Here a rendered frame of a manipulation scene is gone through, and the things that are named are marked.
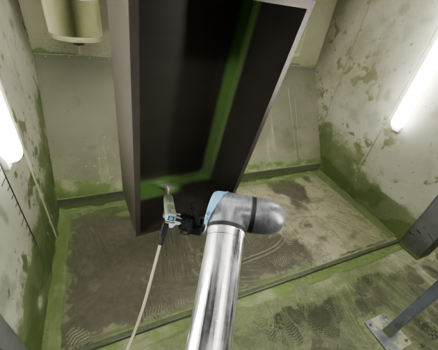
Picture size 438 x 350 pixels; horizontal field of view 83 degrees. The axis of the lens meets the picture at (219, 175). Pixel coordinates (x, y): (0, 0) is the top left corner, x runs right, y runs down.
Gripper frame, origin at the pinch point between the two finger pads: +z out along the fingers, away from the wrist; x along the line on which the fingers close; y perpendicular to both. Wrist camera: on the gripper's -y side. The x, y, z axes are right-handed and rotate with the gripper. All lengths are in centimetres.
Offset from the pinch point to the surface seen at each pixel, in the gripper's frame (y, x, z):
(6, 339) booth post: 51, -26, 48
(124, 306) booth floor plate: 68, 16, 5
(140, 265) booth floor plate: 56, 41, 0
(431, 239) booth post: -18, 15, -211
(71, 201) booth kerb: 42, 94, 61
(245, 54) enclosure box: -85, 6, -15
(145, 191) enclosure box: 4.5, 43.8, 10.3
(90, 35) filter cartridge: -80, 79, 69
